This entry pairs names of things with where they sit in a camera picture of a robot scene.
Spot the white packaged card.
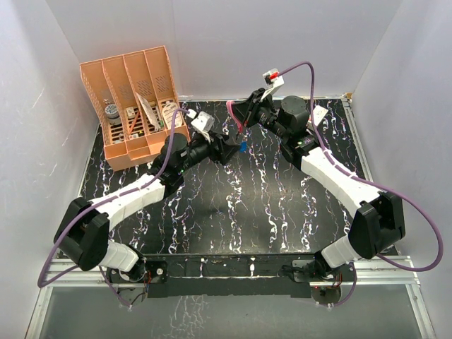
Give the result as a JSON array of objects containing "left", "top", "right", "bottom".
[{"left": 136, "top": 93, "right": 163, "bottom": 131}]

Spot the orange perforated file organizer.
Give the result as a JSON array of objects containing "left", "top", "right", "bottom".
[{"left": 80, "top": 46, "right": 179, "bottom": 171}]

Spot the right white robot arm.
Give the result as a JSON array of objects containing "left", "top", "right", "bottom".
[{"left": 227, "top": 88, "right": 405, "bottom": 280}]

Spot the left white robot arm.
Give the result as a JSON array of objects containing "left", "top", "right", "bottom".
[{"left": 54, "top": 132, "right": 241, "bottom": 282}]

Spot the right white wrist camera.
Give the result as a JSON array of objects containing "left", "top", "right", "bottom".
[{"left": 261, "top": 69, "right": 284, "bottom": 102}]

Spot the blue key tag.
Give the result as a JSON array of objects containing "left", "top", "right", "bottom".
[{"left": 239, "top": 141, "right": 247, "bottom": 153}]

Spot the small white beige box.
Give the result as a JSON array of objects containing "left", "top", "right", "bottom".
[{"left": 126, "top": 107, "right": 136, "bottom": 119}]

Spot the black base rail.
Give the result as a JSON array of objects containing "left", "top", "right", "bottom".
[{"left": 107, "top": 254, "right": 355, "bottom": 298}]

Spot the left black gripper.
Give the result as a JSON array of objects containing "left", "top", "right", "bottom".
[{"left": 177, "top": 131, "right": 239, "bottom": 174}]

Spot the pink lanyard strap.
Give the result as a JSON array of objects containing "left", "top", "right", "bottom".
[{"left": 225, "top": 100, "right": 248, "bottom": 137}]

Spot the grey round canister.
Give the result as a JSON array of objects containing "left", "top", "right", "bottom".
[{"left": 104, "top": 99, "right": 121, "bottom": 126}]

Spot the white red small box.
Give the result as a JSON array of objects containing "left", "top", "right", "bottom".
[{"left": 309, "top": 105, "right": 328, "bottom": 127}]

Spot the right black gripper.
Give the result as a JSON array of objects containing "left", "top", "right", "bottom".
[{"left": 227, "top": 88, "right": 290, "bottom": 141}]

